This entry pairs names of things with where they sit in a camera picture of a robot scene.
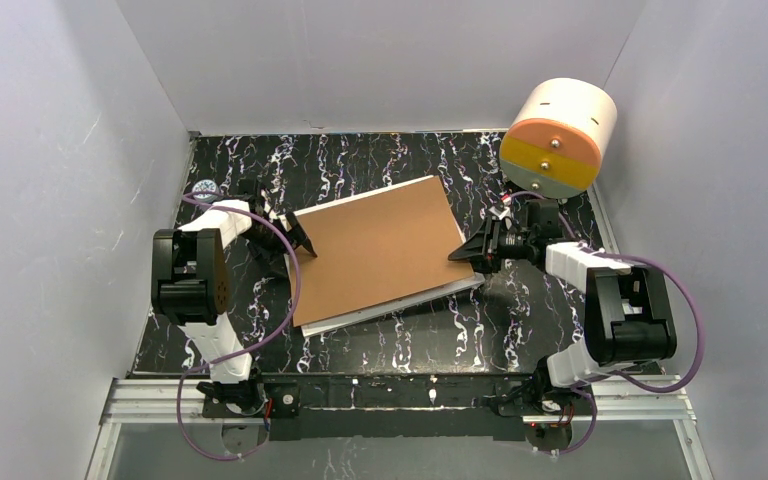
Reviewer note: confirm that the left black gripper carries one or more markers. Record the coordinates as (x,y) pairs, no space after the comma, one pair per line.
(279,223)

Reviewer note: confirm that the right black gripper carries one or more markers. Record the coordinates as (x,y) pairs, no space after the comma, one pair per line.
(492,240)

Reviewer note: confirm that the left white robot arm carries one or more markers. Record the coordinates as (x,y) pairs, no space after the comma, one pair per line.
(190,281)

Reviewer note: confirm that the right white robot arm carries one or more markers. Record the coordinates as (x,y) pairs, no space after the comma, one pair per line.
(627,316)

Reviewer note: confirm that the small blue lidded jar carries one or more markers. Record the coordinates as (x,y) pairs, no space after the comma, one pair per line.
(205,188)

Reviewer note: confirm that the white cylindrical drawer unit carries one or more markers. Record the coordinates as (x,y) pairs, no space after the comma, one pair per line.
(556,144)

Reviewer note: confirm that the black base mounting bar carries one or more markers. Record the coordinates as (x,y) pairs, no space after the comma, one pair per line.
(507,407)

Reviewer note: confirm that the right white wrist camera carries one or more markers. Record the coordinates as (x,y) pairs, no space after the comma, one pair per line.
(501,210)

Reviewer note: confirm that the aluminium rail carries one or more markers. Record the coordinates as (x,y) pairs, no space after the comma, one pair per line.
(154,401)

